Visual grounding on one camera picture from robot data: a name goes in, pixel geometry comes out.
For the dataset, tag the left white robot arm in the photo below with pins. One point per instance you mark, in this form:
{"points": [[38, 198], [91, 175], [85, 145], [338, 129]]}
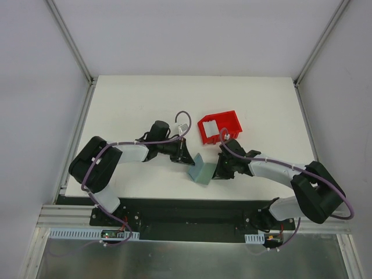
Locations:
{"points": [[94, 166]]}

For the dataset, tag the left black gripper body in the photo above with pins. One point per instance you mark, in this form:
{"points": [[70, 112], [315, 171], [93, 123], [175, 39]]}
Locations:
{"points": [[179, 150]]}

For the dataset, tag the left aluminium frame post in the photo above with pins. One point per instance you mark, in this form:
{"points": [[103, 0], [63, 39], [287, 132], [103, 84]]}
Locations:
{"points": [[70, 42]]}

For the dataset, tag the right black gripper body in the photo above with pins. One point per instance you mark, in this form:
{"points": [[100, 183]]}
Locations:
{"points": [[222, 165]]}

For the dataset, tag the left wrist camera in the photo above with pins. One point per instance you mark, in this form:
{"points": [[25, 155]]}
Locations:
{"points": [[179, 128]]}

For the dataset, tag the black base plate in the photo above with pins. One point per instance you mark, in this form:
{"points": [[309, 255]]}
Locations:
{"points": [[183, 220]]}

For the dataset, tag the right white cable duct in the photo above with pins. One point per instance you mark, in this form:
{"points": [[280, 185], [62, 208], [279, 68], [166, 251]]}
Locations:
{"points": [[254, 239]]}

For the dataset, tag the left white cable duct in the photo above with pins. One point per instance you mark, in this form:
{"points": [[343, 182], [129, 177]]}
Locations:
{"points": [[92, 234]]}

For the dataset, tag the white cable duct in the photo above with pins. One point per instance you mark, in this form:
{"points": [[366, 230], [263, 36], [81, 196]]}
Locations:
{"points": [[92, 234], [254, 239]]}

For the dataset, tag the red plastic bin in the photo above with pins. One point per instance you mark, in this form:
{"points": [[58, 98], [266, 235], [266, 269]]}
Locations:
{"points": [[228, 120]]}

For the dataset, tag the stack of white cards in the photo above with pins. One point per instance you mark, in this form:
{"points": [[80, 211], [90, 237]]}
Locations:
{"points": [[211, 129]]}

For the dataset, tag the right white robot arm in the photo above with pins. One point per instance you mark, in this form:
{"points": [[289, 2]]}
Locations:
{"points": [[316, 194]]}

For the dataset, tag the right aluminium frame post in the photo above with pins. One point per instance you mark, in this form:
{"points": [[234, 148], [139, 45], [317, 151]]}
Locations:
{"points": [[329, 28]]}

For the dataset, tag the aluminium frame post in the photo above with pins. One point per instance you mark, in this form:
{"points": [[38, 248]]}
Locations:
{"points": [[329, 28], [70, 42]]}

